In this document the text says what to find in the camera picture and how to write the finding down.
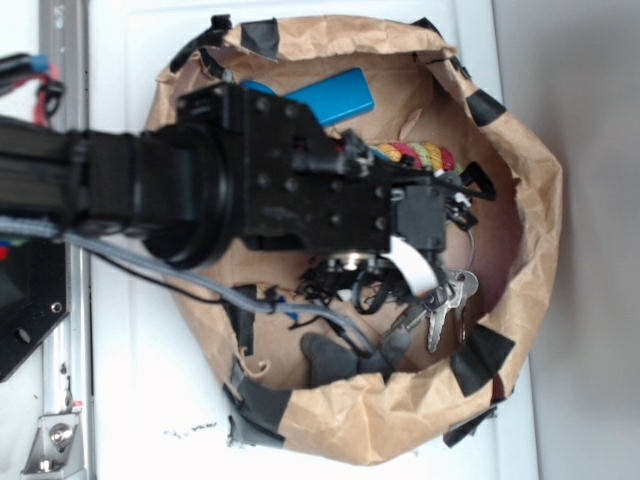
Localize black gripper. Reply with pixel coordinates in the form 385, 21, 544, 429
175, 82, 447, 257

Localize silver keys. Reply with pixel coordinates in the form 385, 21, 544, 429
380, 227, 480, 354

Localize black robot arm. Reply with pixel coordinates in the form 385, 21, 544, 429
1, 83, 446, 269

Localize brown paper bag bin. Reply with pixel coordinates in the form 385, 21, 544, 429
147, 15, 562, 465

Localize blue rectangular block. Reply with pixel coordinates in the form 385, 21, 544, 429
284, 68, 375, 127

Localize grey fabric glove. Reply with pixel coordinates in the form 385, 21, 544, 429
301, 330, 411, 388

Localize blue plastic bottle toy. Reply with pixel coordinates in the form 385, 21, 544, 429
241, 81, 276, 96

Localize white tray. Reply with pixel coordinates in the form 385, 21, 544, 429
89, 1, 539, 479

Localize multicolour twisted rope toy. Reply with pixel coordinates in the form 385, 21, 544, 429
371, 142, 464, 173

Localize aluminium frame rail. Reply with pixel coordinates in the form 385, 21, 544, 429
19, 0, 95, 479

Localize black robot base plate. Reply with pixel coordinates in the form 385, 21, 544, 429
1, 240, 68, 382

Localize grey braided cable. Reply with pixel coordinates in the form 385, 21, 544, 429
0, 217, 376, 358

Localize red and black wires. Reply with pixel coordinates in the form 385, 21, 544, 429
0, 51, 66, 126

